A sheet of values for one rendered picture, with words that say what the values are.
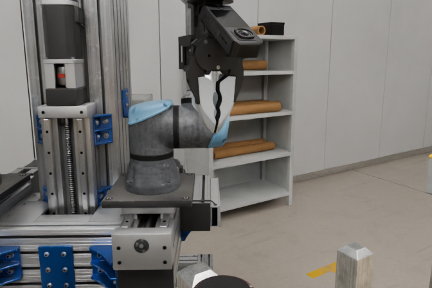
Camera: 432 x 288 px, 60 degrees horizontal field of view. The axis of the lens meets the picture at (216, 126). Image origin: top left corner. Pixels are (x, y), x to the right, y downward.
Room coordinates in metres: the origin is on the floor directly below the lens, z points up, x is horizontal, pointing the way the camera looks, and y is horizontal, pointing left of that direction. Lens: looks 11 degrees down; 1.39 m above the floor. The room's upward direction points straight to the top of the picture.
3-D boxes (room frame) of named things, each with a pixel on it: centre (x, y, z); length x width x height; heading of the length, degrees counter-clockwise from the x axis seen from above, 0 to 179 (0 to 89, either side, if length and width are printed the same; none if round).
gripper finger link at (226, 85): (0.60, 0.00, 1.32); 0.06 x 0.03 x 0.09; 24
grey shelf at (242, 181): (3.30, -0.21, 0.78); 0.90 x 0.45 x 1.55; 121
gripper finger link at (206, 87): (0.59, 0.02, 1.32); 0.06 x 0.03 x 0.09; 24
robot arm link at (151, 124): (0.98, 0.17, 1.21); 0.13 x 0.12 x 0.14; 94
